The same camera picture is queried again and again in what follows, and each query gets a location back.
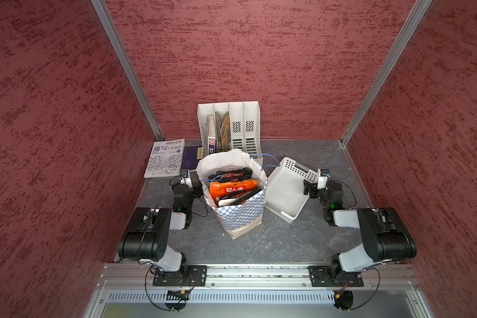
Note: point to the white plastic basket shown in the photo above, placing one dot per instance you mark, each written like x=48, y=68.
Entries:
x=285, y=195

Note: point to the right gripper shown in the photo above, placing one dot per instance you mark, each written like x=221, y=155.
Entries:
x=312, y=186

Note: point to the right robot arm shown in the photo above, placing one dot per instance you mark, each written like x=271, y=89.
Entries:
x=384, y=237

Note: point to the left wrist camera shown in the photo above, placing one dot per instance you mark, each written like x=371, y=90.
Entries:
x=190, y=178

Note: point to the white file organizer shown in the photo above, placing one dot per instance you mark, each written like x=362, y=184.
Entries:
x=245, y=125

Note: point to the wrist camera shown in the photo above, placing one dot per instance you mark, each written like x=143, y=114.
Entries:
x=323, y=177
x=190, y=178

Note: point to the yellow comic book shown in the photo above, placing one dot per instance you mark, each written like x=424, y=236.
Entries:
x=223, y=131

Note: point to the right metal corner post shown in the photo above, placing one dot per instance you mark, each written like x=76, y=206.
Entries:
x=409, y=27

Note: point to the black red condiment packet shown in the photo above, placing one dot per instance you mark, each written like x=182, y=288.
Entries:
x=236, y=175

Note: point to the metal corner post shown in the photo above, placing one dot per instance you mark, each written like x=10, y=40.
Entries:
x=409, y=27
x=112, y=33

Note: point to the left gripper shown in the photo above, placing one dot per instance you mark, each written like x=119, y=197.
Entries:
x=197, y=190

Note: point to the orange red condiment packet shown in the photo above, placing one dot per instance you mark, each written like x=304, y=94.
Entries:
x=218, y=190

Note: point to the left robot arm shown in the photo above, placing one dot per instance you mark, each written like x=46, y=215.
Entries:
x=145, y=239

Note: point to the dark blue book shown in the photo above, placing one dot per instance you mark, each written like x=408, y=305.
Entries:
x=191, y=157

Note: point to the white sketch book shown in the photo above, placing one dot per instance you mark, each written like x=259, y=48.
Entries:
x=165, y=159

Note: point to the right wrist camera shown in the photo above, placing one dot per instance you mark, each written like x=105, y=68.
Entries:
x=323, y=177

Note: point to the left metal corner post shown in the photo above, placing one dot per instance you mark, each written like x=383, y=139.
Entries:
x=112, y=33

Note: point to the blue spine book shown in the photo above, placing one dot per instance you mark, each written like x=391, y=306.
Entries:
x=211, y=135

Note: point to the checkered paper bag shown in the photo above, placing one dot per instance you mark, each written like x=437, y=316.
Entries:
x=237, y=220

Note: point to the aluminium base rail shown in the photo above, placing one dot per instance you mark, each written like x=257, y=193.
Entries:
x=259, y=276

